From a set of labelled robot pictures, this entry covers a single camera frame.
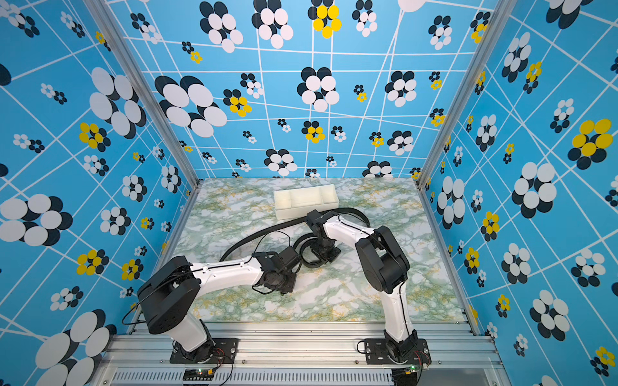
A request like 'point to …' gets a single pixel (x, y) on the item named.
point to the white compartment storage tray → (298, 203)
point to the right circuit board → (405, 376)
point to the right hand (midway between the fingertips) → (321, 258)
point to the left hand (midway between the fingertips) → (294, 284)
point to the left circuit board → (199, 374)
